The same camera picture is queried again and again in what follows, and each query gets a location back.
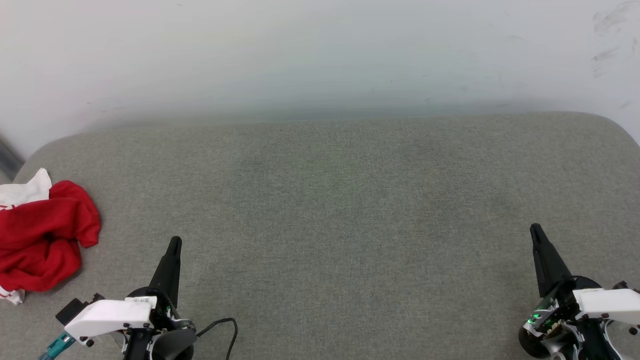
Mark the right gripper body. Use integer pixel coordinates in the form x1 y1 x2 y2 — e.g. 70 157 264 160
518 276 621 360

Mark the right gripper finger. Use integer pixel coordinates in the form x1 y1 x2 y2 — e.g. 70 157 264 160
530 223 575 298

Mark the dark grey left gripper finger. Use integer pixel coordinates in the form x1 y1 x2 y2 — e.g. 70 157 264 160
149 236 183 308

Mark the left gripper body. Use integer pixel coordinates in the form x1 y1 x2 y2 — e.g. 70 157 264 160
124 286 198 360

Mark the red and white shirt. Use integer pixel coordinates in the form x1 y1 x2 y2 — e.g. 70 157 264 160
0 168 102 306

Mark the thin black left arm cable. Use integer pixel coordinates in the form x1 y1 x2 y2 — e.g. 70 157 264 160
195 317 239 360

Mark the teal left camera cable plug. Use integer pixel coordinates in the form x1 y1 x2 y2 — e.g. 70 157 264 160
39 332 76 360

